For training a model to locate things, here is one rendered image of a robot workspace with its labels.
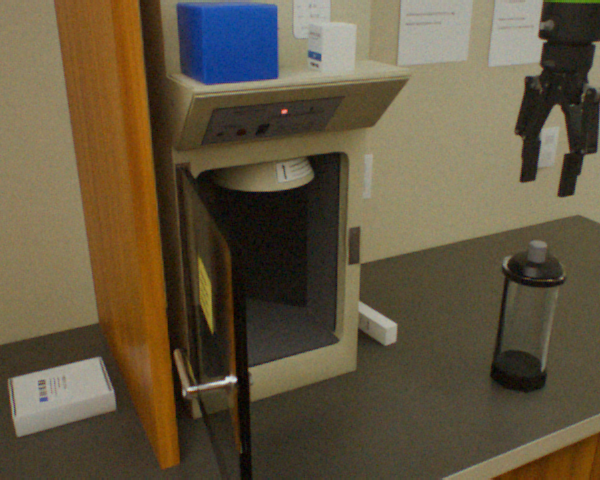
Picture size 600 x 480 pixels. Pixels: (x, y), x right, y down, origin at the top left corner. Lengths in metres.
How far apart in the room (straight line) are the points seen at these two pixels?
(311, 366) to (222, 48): 0.61
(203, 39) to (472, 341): 0.85
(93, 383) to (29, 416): 0.12
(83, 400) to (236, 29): 0.66
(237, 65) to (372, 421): 0.63
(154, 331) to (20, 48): 0.62
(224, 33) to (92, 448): 0.67
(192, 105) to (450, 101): 1.01
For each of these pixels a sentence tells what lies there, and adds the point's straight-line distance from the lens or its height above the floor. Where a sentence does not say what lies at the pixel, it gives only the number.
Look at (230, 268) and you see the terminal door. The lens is 0.65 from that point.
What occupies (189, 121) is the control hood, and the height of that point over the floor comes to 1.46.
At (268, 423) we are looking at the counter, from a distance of 1.12.
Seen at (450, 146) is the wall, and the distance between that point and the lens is 1.76.
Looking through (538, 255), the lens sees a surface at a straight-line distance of 1.16.
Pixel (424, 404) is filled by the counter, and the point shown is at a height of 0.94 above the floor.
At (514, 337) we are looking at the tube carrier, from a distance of 1.20.
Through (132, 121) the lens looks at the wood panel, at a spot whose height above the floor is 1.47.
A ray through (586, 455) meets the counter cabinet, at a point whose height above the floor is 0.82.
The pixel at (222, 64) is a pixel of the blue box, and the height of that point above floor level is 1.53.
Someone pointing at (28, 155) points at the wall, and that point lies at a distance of 1.34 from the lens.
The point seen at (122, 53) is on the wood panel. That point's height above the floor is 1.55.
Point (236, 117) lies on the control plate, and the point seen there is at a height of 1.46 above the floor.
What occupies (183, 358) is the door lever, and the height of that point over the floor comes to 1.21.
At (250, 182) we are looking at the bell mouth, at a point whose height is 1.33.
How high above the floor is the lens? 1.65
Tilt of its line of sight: 23 degrees down
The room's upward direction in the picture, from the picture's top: straight up
